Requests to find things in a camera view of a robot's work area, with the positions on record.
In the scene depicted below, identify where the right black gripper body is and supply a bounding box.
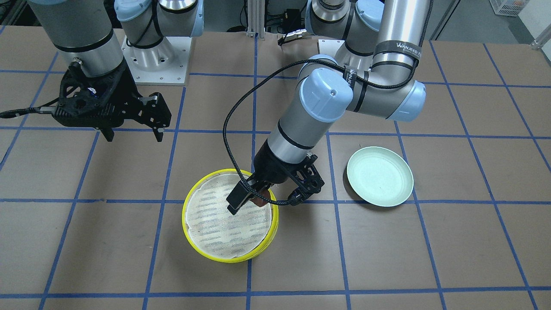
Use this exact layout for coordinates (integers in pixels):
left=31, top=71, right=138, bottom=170
left=54, top=59, right=148, bottom=129

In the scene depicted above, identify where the centre yellow bamboo steamer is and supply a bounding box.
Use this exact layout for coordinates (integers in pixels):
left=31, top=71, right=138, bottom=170
left=182, top=169, right=279, bottom=263

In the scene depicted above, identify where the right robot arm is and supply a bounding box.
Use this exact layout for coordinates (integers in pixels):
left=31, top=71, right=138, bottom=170
left=29, top=0, right=204, bottom=142

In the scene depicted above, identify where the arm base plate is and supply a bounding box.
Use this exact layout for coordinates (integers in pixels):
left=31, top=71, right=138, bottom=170
left=121, top=37, right=193, bottom=86

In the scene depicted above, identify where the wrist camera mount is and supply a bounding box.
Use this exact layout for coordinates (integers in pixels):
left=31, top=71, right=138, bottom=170
left=288, top=152, right=325, bottom=206

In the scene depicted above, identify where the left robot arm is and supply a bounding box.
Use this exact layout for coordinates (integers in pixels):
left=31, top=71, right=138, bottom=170
left=223, top=0, right=433, bottom=214

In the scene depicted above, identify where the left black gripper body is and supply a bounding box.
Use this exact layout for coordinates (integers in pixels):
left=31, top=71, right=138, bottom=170
left=252, top=144, right=306, bottom=189

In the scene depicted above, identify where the aluminium frame post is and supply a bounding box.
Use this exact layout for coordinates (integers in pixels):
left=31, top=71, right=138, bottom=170
left=246, top=0, right=267, bottom=40

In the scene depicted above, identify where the brown bun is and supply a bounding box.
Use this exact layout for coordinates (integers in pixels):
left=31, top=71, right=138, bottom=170
left=250, top=189, right=270, bottom=208

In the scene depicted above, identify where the black braided cable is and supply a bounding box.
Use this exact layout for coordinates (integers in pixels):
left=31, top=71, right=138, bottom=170
left=223, top=58, right=418, bottom=205

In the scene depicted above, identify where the pale green plate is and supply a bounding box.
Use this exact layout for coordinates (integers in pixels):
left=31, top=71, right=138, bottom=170
left=347, top=146, right=415, bottom=207

